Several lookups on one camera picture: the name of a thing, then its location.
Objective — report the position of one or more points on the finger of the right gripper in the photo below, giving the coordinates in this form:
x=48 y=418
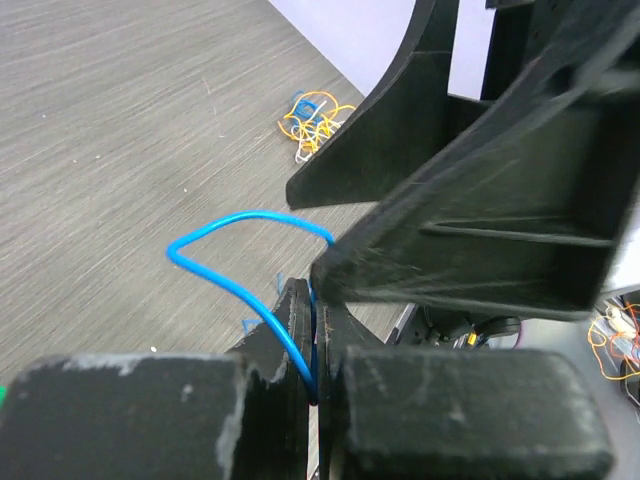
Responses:
x=406 y=119
x=522 y=212

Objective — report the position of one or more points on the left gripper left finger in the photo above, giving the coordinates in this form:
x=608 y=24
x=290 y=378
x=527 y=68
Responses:
x=242 y=414

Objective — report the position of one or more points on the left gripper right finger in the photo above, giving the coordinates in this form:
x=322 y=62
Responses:
x=391 y=412

